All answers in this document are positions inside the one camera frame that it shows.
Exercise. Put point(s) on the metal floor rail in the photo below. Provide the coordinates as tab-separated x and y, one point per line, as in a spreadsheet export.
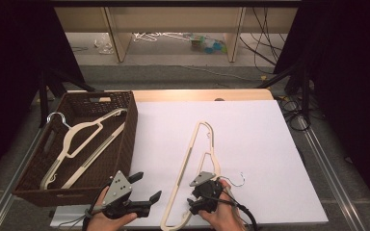
9	189
330	173

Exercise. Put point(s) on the black metal stand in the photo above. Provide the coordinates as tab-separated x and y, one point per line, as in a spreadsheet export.
305	89
48	93

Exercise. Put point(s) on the white table sheet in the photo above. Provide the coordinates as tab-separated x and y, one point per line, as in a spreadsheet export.
263	138

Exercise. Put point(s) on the cream plastic clothes hanger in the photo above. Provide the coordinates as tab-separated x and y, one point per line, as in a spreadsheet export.
66	144
186	163

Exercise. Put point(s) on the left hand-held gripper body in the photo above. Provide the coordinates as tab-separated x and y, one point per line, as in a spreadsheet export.
117	189

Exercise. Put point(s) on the black curtain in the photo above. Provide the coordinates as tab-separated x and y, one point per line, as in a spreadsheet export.
350	80
13	80

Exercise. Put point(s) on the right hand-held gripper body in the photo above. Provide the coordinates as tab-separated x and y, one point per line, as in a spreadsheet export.
207	192

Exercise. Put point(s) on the person's left hand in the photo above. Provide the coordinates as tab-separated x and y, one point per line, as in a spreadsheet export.
106	223

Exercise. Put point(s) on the colourful plastic toys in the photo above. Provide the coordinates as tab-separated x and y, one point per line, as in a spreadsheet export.
209	45

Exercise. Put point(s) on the white hangers on floor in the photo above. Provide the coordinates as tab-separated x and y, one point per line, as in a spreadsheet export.
144	37

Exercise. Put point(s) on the person's right hand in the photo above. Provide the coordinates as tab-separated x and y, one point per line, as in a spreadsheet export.
224	218

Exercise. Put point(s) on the brown wicker basket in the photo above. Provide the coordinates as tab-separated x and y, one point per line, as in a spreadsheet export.
117	160

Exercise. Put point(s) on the clear plastic bag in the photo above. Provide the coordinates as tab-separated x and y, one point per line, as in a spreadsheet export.
104	45

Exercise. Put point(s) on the beige wooden furniture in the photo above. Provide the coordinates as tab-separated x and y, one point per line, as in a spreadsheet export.
173	19

